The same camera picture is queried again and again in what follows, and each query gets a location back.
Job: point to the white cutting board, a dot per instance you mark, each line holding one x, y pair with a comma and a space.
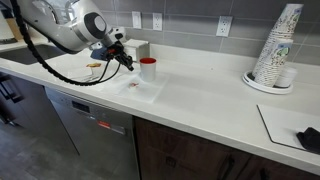
283, 125

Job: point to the white napkin dispenser box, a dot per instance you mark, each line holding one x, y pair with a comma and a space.
137, 49

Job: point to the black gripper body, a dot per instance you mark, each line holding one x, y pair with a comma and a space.
115, 51

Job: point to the stainless steel dishwasher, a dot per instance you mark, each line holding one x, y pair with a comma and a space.
103, 136

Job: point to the orange and yellow sachets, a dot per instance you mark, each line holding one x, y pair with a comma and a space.
93, 65

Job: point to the small black object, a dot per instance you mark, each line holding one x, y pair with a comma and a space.
310, 140

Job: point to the short patterned cup stack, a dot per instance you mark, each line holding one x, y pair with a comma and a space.
271, 61

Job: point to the white wall light switch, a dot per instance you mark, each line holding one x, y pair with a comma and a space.
136, 20

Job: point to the dark wood cabinet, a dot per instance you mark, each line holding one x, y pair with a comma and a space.
169, 154

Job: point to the stacked patterned paper cups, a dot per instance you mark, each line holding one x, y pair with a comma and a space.
286, 23

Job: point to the white double wall outlet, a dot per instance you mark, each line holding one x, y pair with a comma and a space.
157, 21

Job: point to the kitchen sink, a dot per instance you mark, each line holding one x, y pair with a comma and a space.
25, 56

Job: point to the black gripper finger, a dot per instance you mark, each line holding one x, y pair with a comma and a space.
130, 67

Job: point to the white cup red rim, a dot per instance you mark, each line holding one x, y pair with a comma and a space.
148, 69

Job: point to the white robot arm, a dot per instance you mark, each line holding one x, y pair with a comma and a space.
72, 25

